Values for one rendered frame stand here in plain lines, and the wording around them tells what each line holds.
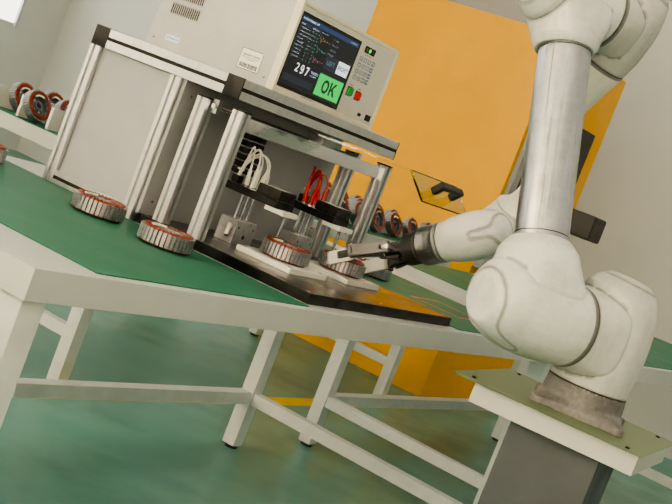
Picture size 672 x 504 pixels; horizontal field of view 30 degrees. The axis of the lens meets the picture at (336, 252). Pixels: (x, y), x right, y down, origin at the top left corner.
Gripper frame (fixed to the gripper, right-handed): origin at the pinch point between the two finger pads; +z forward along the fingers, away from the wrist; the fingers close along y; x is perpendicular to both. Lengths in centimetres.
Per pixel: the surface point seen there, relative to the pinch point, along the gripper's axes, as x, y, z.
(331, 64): -41.7, 16.2, -9.4
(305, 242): -6.8, 1.0, 12.0
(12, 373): 38, 112, -18
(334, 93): -37.1, 10.9, -6.0
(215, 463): 37, -61, 99
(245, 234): -4.1, 25.1, 10.0
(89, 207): -3, 67, 15
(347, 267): 2.1, 3.5, -1.9
